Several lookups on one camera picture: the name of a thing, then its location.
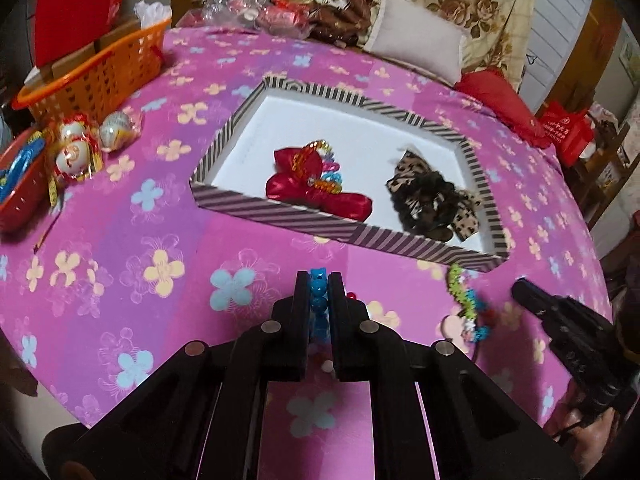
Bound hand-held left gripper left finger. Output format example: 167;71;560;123
42;270;313;480

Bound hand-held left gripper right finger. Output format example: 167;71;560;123
327;271;583;480

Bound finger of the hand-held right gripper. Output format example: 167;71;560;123
511;278;557;319

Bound blue bead bracelet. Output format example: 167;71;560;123
309;267;333;347

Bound green white bead bracelet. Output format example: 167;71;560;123
446;263;489;344

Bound striped cardboard box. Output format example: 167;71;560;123
189;76;511;273

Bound red satin hair bow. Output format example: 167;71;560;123
265;147;374;221

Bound colourful spiral hair ties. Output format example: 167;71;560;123
292;140;347;197

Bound leopard print hair bow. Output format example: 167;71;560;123
385;149;484;241

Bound wooden chair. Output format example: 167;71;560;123
569;109;640;232

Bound red printed bag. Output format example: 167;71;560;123
537;101;596;169

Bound red cushion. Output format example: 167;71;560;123
456;67;549;149

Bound white printed egg ornament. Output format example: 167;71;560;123
100;111;134;151

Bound thin red stick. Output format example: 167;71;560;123
32;215;62;254

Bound white red egg ornament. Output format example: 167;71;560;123
60;121;89;144
55;141;96;182

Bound wrapped toy eggs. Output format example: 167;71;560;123
46;124;107;209

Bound white pillow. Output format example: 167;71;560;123
364;0;471;86

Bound brown floral cloth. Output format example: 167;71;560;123
307;0;381;47

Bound red plastic colander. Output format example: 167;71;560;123
0;130;59;234

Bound clear plastic bag of packets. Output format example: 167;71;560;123
202;0;321;41

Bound beige floral quilt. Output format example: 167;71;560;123
320;0;539;92

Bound orange plastic basket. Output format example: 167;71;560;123
11;17;173;122

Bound blue plastic bag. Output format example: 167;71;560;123
0;137;49;192

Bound brown cardboard box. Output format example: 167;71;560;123
30;42;99;86
99;15;144;54

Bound white tissue paper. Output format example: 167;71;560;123
134;0;173;27

